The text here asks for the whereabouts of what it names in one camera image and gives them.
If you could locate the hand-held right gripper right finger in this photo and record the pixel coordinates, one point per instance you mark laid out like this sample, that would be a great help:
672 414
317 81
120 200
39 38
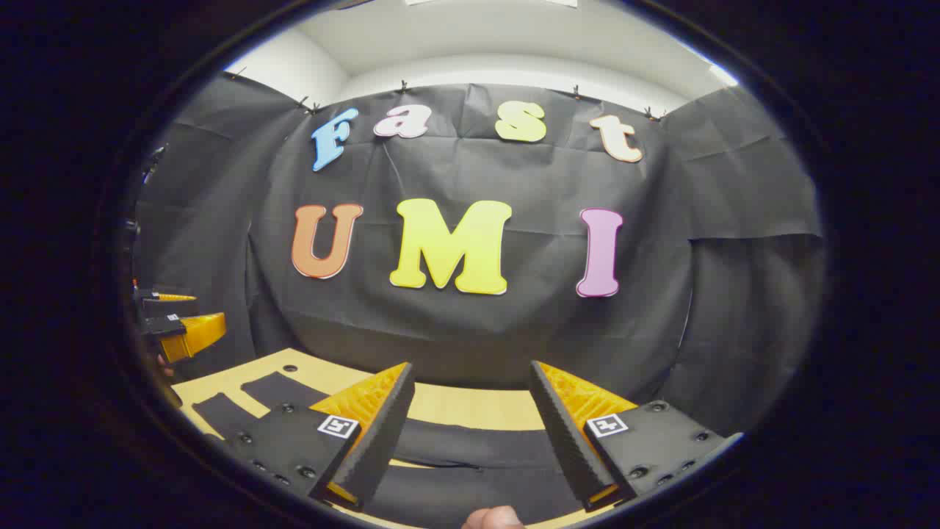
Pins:
569 441

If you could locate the dark grey jeans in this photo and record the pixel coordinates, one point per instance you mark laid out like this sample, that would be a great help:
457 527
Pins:
470 448

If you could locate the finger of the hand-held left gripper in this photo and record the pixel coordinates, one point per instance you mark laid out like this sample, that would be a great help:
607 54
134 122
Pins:
167 305
192 334

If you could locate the black backdrop cloth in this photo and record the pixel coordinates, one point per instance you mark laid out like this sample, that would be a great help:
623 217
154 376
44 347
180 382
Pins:
470 330

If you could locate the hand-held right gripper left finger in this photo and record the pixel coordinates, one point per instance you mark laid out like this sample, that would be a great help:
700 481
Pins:
378 433

